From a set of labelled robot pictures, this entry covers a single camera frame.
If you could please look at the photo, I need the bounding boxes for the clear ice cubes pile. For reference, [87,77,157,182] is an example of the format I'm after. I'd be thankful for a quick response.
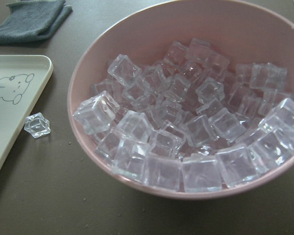
[73,38,294,193]

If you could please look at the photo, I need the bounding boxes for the stray clear ice cube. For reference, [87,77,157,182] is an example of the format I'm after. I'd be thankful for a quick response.
[24,112,51,139]

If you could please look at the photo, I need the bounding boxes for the pink bowl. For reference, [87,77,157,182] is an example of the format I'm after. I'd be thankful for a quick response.
[67,0,294,201]

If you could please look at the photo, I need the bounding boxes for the cream rabbit tray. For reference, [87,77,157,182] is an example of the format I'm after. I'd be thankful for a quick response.
[0,55,53,169]

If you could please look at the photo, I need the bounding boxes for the grey folded cloth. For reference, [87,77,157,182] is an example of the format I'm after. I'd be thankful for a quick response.
[0,0,73,45]

